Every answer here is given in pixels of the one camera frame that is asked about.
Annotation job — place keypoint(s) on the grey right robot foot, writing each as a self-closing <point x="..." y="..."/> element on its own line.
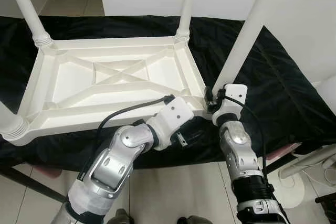
<point x="194" y="220"/>

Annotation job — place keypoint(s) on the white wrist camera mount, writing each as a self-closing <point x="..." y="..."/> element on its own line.
<point x="233" y="94"/>
<point x="173" y="114"/>

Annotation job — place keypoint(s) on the white plastic table top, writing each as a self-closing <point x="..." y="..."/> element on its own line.
<point x="68" y="82"/>

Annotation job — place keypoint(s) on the pink table top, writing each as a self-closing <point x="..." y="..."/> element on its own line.
<point x="283" y="150"/>

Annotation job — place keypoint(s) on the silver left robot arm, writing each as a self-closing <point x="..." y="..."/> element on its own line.
<point x="115" y="161"/>

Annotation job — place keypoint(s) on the black cloth table cover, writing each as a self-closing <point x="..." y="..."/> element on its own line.
<point x="283" y="93"/>

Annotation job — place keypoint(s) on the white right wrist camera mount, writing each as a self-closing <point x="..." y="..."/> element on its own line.
<point x="233" y="94"/>

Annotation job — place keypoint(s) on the grey robot foot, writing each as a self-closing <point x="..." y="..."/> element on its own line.
<point x="122" y="217"/>
<point x="194" y="220"/>

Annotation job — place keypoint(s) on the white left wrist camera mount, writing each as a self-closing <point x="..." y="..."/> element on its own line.
<point x="173" y="114"/>

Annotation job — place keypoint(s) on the white pedestal fan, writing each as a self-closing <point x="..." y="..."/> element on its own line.
<point x="293" y="191"/>

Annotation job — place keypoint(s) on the grey left robot foot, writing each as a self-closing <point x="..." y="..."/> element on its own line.
<point x="122" y="217"/>

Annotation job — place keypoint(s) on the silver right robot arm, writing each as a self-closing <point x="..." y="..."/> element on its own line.
<point x="239" y="145"/>

